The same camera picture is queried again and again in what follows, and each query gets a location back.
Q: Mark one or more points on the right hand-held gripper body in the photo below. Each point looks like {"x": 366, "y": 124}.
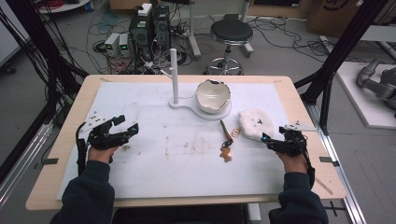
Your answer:
{"x": 292, "y": 144}

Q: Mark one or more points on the light wooden table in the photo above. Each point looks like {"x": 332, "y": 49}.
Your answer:
{"x": 306, "y": 102}

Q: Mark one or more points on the person's left hand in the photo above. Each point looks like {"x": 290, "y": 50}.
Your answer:
{"x": 99, "y": 154}

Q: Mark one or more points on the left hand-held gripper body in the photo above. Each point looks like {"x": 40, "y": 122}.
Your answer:
{"x": 104, "y": 138}

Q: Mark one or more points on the person's right hand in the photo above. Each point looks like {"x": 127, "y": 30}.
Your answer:
{"x": 294, "y": 163}

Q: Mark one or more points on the white power strip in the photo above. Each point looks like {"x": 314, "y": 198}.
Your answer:
{"x": 144, "y": 9}

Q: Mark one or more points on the black metal frame post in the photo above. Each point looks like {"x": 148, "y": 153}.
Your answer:
{"x": 40, "y": 46}
{"x": 342, "y": 53}

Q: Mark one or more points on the brown cardboard box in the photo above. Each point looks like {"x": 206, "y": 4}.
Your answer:
{"x": 339, "y": 15}

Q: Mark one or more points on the black computer tower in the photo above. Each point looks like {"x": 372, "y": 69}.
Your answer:
{"x": 162, "y": 29}
{"x": 140, "y": 34}

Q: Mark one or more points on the grey bench power supply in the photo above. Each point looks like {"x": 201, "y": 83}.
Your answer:
{"x": 124, "y": 45}
{"x": 111, "y": 43}

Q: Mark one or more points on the aluminium floor rail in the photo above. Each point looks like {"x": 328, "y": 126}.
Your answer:
{"x": 18, "y": 168}
{"x": 342, "y": 174}

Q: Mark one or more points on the white ceramic jagged-rim bowl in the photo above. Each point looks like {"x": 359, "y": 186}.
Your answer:
{"x": 213, "y": 95}

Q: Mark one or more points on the white fluffy plush pouch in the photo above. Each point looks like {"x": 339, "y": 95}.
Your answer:
{"x": 253, "y": 124}

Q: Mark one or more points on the black round stool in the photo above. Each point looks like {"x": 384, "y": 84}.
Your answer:
{"x": 231, "y": 32}

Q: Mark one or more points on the white floor board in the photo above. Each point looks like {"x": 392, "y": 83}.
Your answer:
{"x": 358, "y": 99}

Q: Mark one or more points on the white table mat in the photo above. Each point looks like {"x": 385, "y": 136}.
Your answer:
{"x": 174, "y": 161}

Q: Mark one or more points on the white pole stand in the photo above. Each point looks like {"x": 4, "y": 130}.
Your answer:
{"x": 174, "y": 77}

